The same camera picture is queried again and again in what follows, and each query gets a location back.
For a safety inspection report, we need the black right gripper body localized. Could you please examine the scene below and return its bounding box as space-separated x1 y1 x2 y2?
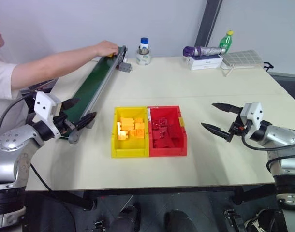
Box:
228 113 251 138

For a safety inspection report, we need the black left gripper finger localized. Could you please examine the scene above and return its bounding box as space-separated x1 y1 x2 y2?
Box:
75 111 98 132
61 97 81 110

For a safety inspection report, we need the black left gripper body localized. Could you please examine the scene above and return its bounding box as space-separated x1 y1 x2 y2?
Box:
53 113 78 139

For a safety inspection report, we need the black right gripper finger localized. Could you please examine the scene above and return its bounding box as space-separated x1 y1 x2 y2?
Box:
211 102 243 115
201 122 233 143

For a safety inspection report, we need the green conveyor belt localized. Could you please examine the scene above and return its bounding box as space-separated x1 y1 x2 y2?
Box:
57 45 129 144

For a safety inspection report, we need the person's bare hand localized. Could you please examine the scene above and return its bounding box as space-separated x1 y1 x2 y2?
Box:
95 40 119 57

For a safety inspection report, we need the white flat box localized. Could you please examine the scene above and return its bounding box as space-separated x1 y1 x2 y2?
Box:
190 61 223 71

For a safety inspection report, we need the yellow plastic bin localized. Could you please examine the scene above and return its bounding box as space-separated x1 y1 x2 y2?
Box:
110 106 150 159

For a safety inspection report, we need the white box dark lid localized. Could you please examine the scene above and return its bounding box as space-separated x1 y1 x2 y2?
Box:
187 54 224 66

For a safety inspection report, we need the red plastic bin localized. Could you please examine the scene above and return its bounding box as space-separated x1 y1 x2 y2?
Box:
147 105 189 158

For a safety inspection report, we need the red toy block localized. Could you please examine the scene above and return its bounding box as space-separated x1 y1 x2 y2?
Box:
152 139 182 149
152 128 172 141
151 117 169 129

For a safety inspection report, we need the purple silver folded umbrella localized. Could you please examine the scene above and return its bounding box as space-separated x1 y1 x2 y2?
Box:
182 45 229 58

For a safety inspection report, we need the green bottle yellow cap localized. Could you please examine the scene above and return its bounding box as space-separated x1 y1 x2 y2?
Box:
218 29 235 55

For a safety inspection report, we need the person in white t-shirt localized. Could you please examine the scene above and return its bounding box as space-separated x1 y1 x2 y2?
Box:
0 13 30 152

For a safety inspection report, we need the tape roll cup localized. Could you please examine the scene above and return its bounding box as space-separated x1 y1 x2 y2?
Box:
135 49 152 66

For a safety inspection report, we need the white bottle blue cap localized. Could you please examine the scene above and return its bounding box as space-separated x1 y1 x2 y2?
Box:
139 37 149 55

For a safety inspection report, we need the black white sneaker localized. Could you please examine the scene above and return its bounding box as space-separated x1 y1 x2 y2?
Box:
243 208 285 232

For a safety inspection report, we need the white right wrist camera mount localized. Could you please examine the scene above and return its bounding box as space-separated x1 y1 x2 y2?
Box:
239 101 264 131

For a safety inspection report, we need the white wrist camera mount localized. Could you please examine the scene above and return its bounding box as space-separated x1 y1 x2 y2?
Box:
239 101 264 131
33 91 63 127

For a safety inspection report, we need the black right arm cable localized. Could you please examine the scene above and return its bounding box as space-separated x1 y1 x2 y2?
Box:
241 134 295 170

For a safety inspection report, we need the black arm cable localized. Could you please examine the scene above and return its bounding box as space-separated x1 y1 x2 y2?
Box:
0 93 37 152
241 134 295 170

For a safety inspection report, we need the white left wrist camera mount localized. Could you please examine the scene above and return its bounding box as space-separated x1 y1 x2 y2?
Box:
33 91 63 127

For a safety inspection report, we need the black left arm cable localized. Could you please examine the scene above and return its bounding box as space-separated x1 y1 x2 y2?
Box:
0 93 37 152

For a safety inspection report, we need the black floor cable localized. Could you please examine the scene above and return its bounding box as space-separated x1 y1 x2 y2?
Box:
29 163 77 232

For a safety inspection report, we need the black table frame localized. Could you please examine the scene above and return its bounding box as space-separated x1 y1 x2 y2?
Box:
26 185 277 211

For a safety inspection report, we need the dark window post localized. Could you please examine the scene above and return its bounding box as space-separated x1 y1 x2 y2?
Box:
194 0 223 48

